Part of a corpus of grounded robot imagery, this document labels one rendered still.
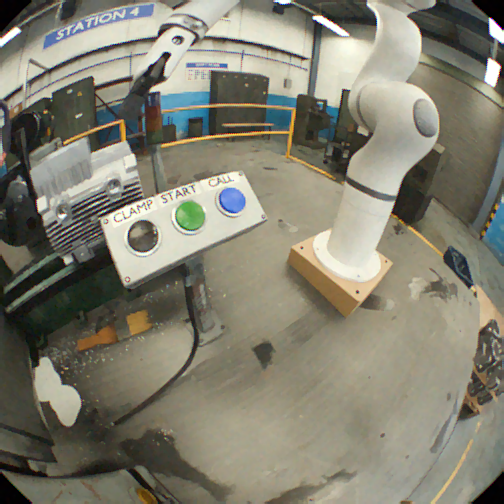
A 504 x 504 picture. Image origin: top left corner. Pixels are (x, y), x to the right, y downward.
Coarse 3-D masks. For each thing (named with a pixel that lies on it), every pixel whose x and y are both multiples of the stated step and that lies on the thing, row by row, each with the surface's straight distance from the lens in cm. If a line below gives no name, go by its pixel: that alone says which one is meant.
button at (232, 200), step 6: (222, 192) 22; (228, 192) 22; (234, 192) 22; (240, 192) 23; (222, 198) 22; (228, 198) 22; (234, 198) 22; (240, 198) 22; (222, 204) 21; (228, 204) 21; (234, 204) 22; (240, 204) 22; (228, 210) 21; (234, 210) 21; (240, 210) 22
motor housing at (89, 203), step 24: (120, 144) 43; (96, 168) 40; (120, 168) 39; (72, 192) 39; (96, 192) 36; (120, 192) 36; (48, 216) 40; (72, 216) 38; (96, 216) 37; (72, 240) 40; (96, 240) 40
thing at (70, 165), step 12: (72, 144) 48; (84, 144) 38; (48, 156) 49; (60, 156) 39; (72, 156) 38; (84, 156) 38; (36, 168) 40; (48, 168) 39; (60, 168) 39; (72, 168) 38; (84, 168) 39; (36, 180) 40; (48, 180) 39; (60, 180) 39; (72, 180) 39; (84, 180) 39; (36, 192) 41; (48, 192) 40; (60, 192) 40
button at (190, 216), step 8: (184, 208) 20; (192, 208) 20; (200, 208) 20; (176, 216) 20; (184, 216) 20; (192, 216) 20; (200, 216) 20; (184, 224) 19; (192, 224) 19; (200, 224) 20
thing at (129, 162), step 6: (126, 156) 38; (132, 156) 38; (126, 162) 37; (132, 162) 37; (126, 168) 37; (132, 168) 37; (42, 198) 39; (42, 204) 39; (48, 204) 39; (42, 210) 39; (48, 210) 39; (66, 258) 44; (72, 258) 43; (66, 264) 44
